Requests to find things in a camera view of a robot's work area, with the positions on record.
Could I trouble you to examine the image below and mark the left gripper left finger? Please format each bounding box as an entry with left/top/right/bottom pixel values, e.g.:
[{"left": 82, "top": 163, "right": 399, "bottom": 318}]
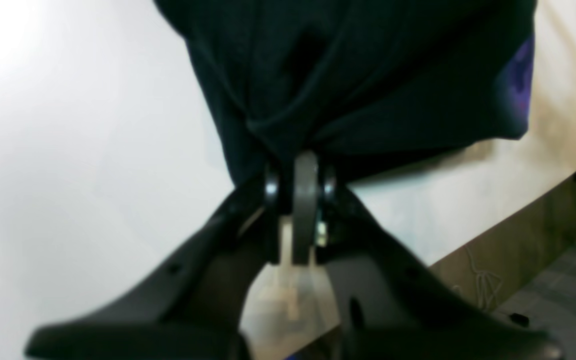
[{"left": 25, "top": 167, "right": 280, "bottom": 360}]

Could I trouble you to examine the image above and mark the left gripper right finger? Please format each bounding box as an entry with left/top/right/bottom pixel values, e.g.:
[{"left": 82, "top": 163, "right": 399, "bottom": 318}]
[{"left": 293, "top": 152, "right": 563, "bottom": 360}]

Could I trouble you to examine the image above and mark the black T-shirt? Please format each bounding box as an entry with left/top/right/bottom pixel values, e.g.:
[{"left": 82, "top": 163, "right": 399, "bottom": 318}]
[{"left": 155, "top": 0, "right": 537, "bottom": 185}]

